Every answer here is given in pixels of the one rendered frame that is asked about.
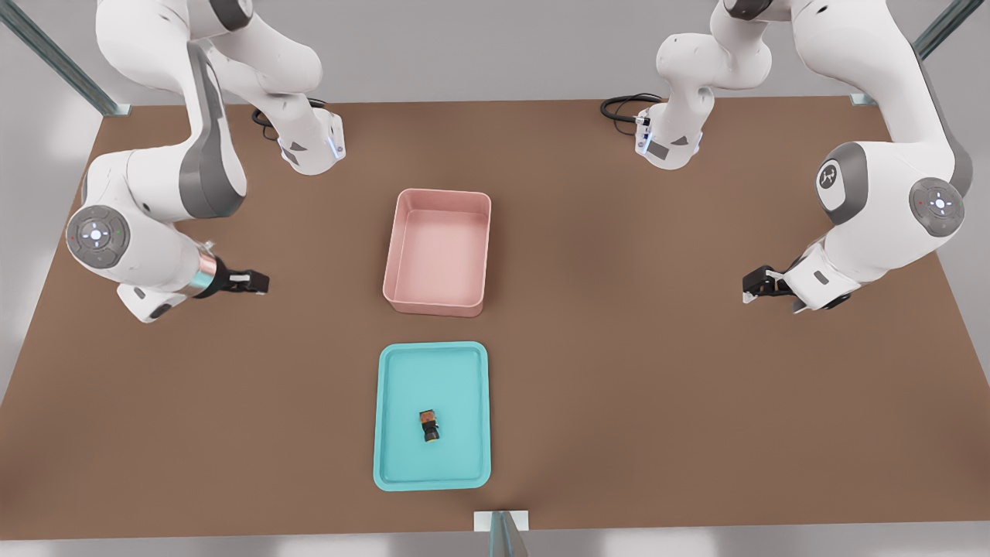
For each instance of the pink rectangular box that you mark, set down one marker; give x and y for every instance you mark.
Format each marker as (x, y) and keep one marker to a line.
(438, 255)

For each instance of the small black brown button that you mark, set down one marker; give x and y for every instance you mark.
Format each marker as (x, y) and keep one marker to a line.
(430, 427)

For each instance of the pale blue-green tray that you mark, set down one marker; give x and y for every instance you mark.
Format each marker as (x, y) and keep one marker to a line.
(433, 456)

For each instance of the silver frame post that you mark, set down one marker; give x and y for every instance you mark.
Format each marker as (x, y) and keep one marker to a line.
(936, 27)
(54, 58)
(503, 534)

